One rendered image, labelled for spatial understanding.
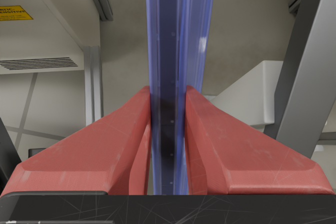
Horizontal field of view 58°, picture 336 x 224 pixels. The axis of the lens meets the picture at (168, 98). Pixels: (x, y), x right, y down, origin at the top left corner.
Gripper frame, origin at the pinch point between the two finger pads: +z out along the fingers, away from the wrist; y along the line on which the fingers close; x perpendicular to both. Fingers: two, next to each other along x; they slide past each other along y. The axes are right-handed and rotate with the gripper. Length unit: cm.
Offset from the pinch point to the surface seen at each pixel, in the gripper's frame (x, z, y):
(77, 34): 22, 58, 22
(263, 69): 6.8, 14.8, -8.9
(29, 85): 52, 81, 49
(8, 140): 17.1, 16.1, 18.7
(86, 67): 31, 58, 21
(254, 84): 9.2, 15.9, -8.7
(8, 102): 56, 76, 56
